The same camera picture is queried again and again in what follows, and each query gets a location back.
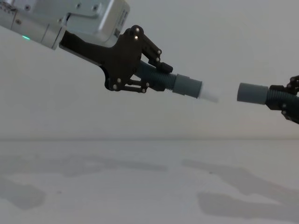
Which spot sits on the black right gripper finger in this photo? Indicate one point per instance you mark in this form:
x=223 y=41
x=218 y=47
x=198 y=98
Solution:
x=286 y=110
x=293 y=85

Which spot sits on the white table cloth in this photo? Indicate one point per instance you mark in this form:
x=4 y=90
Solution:
x=140 y=186

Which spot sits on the white curtain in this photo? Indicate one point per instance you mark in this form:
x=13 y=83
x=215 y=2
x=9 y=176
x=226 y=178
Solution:
x=187 y=35

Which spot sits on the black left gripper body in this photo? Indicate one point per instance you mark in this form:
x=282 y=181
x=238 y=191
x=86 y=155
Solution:
x=121 y=63

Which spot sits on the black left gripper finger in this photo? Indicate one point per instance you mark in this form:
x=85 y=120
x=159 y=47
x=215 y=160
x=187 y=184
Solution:
x=140 y=88
x=153 y=47

